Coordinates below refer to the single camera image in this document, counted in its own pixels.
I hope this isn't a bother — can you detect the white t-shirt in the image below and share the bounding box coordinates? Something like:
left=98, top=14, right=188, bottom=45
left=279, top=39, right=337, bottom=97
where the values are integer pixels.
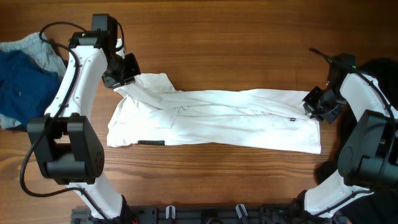
left=107, top=73, right=321, bottom=154

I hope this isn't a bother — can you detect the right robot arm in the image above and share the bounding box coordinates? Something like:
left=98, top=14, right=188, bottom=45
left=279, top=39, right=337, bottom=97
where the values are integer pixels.
left=287, top=54, right=397, bottom=223

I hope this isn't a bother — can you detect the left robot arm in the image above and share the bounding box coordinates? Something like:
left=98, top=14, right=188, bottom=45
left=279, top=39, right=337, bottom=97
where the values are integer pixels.
left=27, top=14, right=141, bottom=223

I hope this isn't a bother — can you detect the black garment right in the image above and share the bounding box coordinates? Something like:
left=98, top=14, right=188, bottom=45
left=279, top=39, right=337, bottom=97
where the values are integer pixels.
left=315, top=58, right=397, bottom=184

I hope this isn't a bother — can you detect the folded light denim garment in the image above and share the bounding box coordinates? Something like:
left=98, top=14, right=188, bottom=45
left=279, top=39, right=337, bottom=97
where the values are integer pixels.
left=1, top=32, right=66, bottom=129

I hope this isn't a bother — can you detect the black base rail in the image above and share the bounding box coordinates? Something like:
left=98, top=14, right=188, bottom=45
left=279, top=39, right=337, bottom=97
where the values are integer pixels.
left=71, top=204, right=349, bottom=224

